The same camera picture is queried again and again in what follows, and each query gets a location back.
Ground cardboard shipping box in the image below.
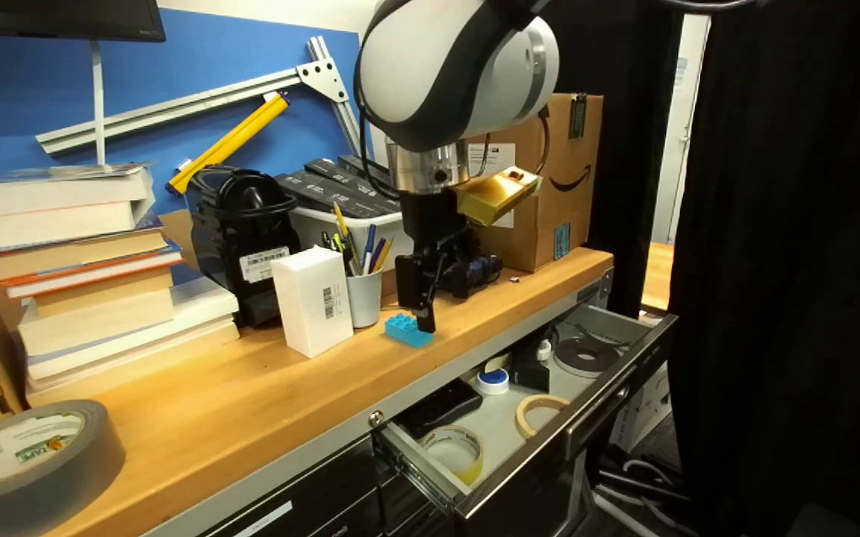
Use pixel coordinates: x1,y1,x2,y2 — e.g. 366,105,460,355
460,93,605,276

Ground beige masking tape roll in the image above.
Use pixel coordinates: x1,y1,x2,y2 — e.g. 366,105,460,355
511,390,572,440

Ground white tape roll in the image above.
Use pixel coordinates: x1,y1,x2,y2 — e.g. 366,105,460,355
421,427,488,490

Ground black flat case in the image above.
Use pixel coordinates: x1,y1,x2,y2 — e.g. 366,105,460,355
396,375,487,440

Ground stack of books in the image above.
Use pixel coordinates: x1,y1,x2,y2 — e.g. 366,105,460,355
15,273,242,394

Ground grey duct tape roll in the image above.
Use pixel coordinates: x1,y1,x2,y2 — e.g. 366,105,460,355
0,396,127,537

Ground brown cover book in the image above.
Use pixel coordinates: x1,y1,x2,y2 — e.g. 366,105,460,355
0,226,170,285

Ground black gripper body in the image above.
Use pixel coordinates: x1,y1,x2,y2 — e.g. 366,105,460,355
393,185,473,299

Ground gold wrist camera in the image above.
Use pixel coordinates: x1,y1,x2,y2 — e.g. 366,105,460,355
453,164,542,230

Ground white plastic bin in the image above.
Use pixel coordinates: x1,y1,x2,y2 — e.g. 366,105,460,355
282,202,418,272

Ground thick white book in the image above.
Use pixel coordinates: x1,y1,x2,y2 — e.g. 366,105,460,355
0,160,157,257

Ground black boxes in bin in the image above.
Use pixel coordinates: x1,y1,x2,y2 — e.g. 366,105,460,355
275,151,405,221

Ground aluminium extrusion frame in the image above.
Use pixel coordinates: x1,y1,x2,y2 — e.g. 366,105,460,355
33,32,376,160

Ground small white blue roll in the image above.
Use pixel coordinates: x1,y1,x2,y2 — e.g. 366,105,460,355
473,363,514,399

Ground silver monitor stand pole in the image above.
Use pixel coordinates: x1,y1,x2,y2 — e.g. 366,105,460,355
87,39,109,170

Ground yellow spirit level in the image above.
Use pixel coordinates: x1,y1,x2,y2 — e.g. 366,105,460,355
166,93,291,197

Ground pens and pencils bunch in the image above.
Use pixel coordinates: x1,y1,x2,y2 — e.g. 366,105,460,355
326,200,396,279

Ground red edged book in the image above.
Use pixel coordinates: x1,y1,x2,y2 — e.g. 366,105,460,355
2,247,187,303

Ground white rectangular box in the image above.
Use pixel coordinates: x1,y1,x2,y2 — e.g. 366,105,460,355
269,245,354,360

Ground black cabinet front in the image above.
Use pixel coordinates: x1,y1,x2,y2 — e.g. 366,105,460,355
200,432,423,537

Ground white pen cup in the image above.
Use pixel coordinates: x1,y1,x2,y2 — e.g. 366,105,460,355
344,267,387,332

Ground black monitor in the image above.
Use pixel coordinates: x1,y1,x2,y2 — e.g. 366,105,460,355
0,0,166,45

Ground blue plastic block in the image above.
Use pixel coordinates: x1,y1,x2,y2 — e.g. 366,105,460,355
382,309,438,352

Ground open grey metal drawer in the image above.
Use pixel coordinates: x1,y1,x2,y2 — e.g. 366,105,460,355
366,302,681,522

